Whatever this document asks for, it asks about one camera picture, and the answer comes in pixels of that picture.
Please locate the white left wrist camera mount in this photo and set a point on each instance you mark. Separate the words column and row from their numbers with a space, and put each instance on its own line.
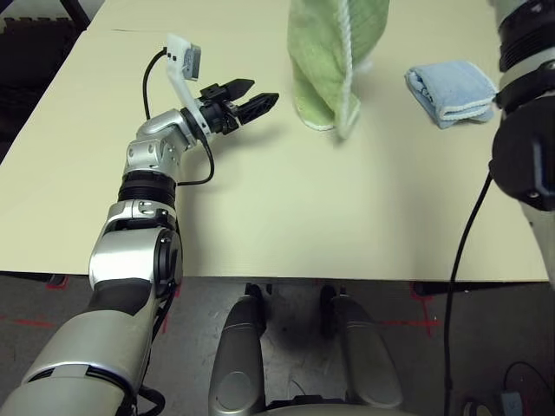
column 178, row 56

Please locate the round yellow black floor object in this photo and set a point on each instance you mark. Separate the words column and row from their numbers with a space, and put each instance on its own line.
column 474, row 409

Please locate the green towel with white hem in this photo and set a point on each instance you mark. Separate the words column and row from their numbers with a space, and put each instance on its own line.
column 316, row 52

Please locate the folded light blue towel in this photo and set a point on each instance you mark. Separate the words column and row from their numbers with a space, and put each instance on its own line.
column 451, row 82

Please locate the silver robot left leg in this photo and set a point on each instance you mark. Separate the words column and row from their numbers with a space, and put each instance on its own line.
column 238, row 346

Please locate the silver robot leg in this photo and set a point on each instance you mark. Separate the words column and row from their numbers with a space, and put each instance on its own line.
column 238, row 346
column 360, row 346

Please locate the blue grey floor box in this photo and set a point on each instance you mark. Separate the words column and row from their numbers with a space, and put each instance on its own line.
column 512, row 403

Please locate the silver robot right leg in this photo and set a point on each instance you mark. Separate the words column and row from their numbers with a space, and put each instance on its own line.
column 360, row 346

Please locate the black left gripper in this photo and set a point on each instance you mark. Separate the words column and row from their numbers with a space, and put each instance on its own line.
column 217, row 117

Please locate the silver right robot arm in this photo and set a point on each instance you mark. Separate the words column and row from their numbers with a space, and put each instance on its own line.
column 520, row 147

